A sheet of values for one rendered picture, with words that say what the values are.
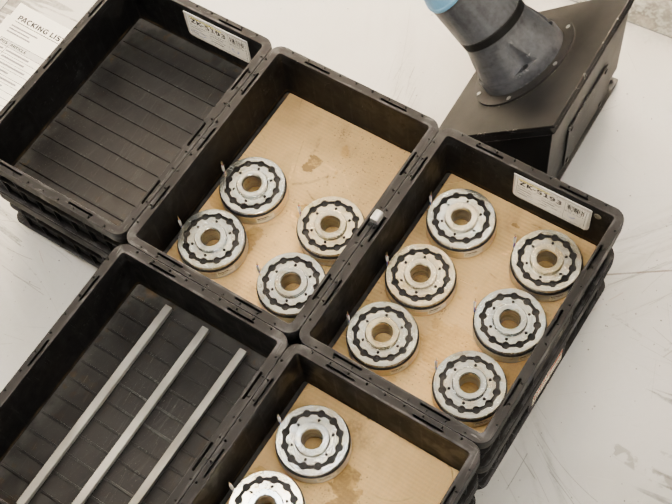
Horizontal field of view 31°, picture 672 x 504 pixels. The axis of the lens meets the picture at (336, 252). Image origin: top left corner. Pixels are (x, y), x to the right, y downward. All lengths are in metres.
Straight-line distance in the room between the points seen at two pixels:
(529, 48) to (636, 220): 0.33
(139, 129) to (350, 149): 0.34
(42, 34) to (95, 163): 0.42
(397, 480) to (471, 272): 0.33
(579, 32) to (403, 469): 0.73
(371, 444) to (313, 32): 0.83
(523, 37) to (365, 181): 0.33
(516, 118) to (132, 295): 0.64
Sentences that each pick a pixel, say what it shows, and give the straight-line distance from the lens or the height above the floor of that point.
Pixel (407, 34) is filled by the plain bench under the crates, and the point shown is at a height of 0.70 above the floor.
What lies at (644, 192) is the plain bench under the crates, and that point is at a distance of 2.04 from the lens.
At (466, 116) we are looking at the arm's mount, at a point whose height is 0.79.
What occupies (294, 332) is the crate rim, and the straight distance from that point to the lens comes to 1.66.
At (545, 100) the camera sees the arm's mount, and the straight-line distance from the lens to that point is 1.86.
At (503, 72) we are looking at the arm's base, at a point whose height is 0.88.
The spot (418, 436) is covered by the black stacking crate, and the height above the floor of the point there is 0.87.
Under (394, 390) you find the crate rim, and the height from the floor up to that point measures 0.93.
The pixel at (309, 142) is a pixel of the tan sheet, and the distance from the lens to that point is 1.92.
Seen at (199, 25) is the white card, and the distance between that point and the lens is 1.99.
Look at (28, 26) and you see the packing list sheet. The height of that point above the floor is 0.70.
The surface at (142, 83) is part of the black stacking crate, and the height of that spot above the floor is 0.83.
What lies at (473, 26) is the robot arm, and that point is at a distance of 1.89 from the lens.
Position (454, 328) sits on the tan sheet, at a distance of 1.76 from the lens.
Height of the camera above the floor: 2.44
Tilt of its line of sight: 62 degrees down
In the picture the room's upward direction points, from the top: 10 degrees counter-clockwise
